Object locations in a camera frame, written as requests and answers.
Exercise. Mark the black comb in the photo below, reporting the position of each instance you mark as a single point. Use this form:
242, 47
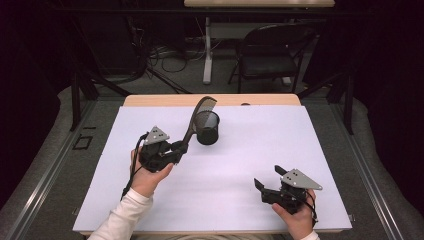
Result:
195, 115

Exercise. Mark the black folding chair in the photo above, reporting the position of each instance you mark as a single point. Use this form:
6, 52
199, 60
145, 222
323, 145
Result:
266, 65

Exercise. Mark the person's right hand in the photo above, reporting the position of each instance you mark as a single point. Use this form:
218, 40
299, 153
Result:
300, 223

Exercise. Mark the white desk leg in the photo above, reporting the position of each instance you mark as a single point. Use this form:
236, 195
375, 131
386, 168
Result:
207, 66

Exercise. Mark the person's left hand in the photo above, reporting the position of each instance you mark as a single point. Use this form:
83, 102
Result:
146, 181

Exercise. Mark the light wooden desk top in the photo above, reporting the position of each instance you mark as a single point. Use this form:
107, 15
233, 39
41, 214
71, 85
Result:
260, 3

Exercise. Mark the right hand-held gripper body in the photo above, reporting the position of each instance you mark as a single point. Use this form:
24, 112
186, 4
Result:
296, 180

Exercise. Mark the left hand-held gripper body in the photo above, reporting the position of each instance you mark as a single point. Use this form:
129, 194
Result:
156, 153

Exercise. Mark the black metal stand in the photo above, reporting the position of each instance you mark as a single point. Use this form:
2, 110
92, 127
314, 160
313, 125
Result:
76, 100
348, 106

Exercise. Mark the grey metal floor rail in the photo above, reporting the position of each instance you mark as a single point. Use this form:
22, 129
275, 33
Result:
50, 173
370, 173

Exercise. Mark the black mesh pen holder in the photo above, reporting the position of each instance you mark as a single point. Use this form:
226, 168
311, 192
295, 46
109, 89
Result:
208, 136

